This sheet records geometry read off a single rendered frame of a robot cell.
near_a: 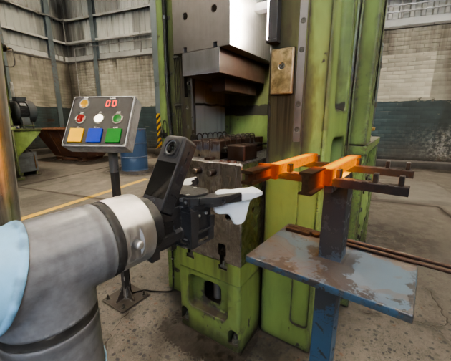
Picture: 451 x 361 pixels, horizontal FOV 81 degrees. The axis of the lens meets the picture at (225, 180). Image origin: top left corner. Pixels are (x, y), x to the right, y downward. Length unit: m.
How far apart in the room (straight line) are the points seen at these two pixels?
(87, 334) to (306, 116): 1.00
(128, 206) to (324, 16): 1.01
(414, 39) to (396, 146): 2.22
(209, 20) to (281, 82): 0.38
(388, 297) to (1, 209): 0.71
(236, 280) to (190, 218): 0.86
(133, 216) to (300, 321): 1.22
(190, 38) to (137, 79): 7.89
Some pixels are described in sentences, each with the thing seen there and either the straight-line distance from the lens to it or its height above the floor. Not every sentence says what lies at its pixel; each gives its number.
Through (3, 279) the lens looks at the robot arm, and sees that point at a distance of 0.28.
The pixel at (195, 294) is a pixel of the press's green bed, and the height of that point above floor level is 0.19.
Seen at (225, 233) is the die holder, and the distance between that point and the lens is 1.15.
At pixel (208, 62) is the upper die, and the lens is 1.19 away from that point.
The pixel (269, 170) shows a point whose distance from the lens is 0.63.
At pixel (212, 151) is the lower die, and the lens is 1.17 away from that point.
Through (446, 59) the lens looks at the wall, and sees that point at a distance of 7.40.
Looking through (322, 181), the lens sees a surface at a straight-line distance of 0.59.
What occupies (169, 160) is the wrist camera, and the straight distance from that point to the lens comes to 0.38.
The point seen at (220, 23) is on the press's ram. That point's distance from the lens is 1.19.
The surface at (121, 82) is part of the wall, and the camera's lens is 9.53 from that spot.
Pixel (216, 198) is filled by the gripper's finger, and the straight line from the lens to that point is 0.39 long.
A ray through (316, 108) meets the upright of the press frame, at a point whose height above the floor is 1.13.
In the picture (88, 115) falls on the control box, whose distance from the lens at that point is 1.53.
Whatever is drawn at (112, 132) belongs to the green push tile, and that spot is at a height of 1.02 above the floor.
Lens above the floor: 1.09
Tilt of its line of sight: 13 degrees down
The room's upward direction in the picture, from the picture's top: straight up
